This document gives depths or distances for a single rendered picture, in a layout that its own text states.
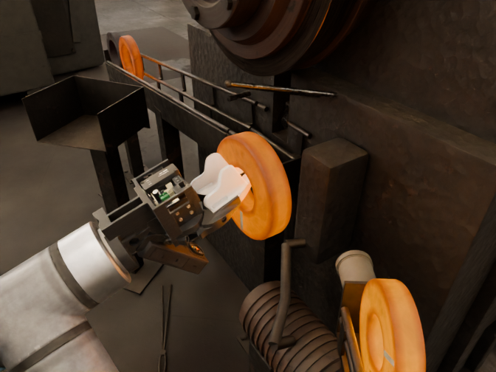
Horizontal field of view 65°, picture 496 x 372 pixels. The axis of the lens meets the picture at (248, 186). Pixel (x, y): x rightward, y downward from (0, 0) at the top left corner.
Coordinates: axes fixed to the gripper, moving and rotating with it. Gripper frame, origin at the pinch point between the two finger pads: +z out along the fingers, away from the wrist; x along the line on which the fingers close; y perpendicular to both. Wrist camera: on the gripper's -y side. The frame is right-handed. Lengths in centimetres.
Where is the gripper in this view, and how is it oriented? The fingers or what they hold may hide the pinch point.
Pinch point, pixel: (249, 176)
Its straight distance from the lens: 54.2
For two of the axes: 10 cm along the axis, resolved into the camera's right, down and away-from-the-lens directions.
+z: 8.1, -5.3, 2.6
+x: -5.4, -5.0, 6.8
